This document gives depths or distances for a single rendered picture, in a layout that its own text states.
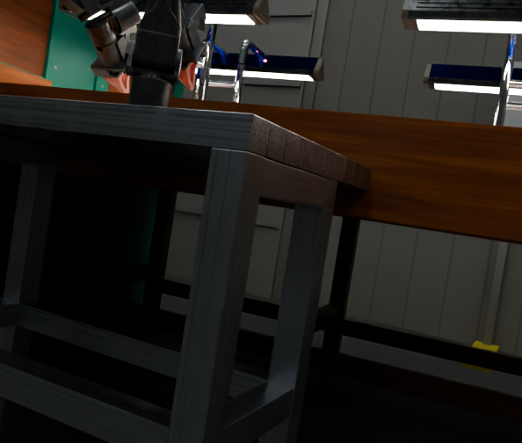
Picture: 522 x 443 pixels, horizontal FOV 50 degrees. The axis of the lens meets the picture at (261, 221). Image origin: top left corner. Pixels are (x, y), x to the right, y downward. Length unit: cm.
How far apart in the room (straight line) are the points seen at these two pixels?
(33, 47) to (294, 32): 215
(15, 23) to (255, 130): 141
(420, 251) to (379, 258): 24
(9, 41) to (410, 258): 238
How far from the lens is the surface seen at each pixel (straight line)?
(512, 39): 155
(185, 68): 125
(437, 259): 336
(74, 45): 213
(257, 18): 152
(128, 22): 146
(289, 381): 86
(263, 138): 62
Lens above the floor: 58
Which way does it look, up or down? 2 degrees down
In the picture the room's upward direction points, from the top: 9 degrees clockwise
